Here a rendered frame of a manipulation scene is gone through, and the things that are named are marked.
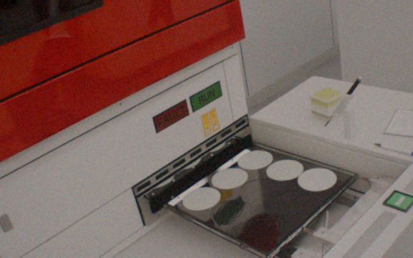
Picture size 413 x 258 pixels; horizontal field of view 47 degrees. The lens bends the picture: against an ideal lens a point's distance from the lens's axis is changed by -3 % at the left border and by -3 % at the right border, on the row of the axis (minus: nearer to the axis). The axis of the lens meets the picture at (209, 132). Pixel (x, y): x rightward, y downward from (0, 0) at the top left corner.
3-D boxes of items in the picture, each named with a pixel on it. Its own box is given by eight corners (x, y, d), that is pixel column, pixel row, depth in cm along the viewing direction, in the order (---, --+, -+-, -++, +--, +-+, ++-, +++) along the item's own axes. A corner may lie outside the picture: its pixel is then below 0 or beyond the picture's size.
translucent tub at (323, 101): (310, 115, 143) (308, 94, 140) (328, 106, 146) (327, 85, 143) (328, 122, 137) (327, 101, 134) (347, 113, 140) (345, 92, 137)
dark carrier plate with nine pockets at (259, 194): (168, 204, 129) (168, 203, 129) (253, 145, 148) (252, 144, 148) (267, 255, 105) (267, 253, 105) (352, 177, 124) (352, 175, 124)
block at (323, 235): (313, 244, 107) (312, 233, 106) (322, 235, 109) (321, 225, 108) (344, 257, 102) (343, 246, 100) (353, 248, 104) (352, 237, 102)
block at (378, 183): (369, 188, 121) (368, 179, 119) (376, 182, 123) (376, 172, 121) (398, 198, 115) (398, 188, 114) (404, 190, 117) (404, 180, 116)
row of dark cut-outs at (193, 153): (135, 195, 126) (132, 187, 125) (246, 122, 151) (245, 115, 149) (136, 196, 126) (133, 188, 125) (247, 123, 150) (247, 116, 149)
